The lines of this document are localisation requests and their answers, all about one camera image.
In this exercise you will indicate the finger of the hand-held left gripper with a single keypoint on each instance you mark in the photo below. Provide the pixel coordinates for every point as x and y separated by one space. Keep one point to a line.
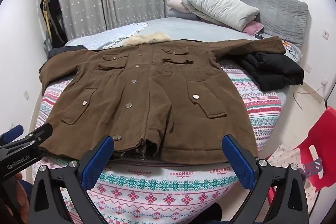
43 130
13 132

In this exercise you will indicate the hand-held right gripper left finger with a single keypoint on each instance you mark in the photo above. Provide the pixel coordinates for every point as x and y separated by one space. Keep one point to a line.
97 158

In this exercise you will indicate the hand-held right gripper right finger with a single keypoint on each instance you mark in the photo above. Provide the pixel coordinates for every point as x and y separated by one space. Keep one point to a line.
239 161

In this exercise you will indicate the brown coat with fur collar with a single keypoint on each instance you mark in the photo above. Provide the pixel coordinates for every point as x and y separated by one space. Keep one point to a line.
157 98

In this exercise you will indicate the hanging dark clothes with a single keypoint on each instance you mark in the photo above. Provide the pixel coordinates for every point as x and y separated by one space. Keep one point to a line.
53 19

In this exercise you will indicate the floral cloth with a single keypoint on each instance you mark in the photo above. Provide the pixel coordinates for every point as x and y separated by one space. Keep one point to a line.
283 158

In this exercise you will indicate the patterned knit-print blanket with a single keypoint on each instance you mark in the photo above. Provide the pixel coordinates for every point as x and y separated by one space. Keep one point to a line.
157 187

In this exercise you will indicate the red plastic stool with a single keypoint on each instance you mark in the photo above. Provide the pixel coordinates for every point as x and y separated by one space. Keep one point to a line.
319 134

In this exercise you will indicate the dark quilted jacket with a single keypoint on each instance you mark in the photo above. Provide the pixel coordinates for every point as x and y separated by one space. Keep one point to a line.
65 49

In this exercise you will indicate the black jacket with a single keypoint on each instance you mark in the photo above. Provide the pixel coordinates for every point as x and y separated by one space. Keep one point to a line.
273 70

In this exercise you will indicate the light blue fringed blanket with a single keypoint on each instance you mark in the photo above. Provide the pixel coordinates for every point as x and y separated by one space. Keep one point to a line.
105 35

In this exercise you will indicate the mauve pillow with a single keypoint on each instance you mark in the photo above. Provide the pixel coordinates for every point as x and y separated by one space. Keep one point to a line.
252 27

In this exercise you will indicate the grey bed sheet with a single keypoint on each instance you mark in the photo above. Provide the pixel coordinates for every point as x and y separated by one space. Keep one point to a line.
183 27

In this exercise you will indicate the light grey folded pillow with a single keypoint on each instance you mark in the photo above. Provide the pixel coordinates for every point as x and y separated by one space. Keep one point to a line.
218 7

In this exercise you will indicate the blue-grey pillow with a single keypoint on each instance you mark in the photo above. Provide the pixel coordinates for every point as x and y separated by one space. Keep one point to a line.
179 14

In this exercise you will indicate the pale pink pillow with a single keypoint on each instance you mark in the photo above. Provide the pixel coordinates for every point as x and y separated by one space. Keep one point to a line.
176 4

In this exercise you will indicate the white wall socket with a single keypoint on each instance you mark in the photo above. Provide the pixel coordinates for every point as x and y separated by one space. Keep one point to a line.
325 82
26 95
325 33
309 67

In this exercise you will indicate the grey metal bracket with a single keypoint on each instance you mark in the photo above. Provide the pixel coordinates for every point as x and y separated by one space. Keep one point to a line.
313 167

